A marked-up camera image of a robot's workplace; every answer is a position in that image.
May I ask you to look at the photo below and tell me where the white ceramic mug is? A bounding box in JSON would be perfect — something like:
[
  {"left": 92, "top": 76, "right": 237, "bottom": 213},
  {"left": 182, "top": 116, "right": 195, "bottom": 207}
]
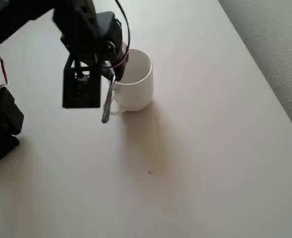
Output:
[{"left": 110, "top": 48, "right": 153, "bottom": 116}]

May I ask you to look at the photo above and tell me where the silver metal teaspoon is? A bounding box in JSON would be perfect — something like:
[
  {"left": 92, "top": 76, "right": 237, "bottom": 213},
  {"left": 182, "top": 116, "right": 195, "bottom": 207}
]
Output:
[{"left": 101, "top": 75, "right": 117, "bottom": 124}]

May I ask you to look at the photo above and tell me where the red black gripper servo cable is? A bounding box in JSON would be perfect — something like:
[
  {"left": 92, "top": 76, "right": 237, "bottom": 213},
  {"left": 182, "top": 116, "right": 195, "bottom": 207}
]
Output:
[{"left": 106, "top": 0, "right": 132, "bottom": 71}]

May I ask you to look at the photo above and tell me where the thin arm cable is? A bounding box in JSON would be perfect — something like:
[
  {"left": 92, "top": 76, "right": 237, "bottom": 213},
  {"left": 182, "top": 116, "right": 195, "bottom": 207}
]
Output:
[{"left": 0, "top": 48, "right": 9, "bottom": 86}]

